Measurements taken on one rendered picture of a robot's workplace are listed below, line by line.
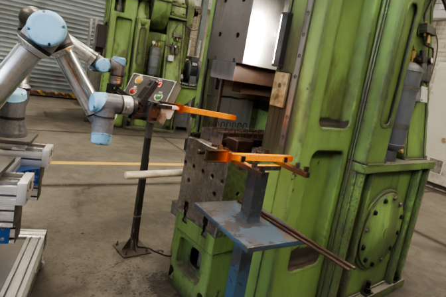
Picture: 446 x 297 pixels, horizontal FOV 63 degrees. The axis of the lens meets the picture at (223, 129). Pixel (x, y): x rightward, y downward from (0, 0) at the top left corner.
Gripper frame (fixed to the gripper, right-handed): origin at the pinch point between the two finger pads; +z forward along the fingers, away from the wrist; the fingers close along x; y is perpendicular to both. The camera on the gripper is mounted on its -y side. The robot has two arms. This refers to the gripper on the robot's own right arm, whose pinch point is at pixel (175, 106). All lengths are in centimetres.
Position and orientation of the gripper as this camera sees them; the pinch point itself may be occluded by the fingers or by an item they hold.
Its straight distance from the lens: 157.2
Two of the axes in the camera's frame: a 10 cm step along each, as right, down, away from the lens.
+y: -2.0, 9.7, 1.4
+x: 6.1, 2.4, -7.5
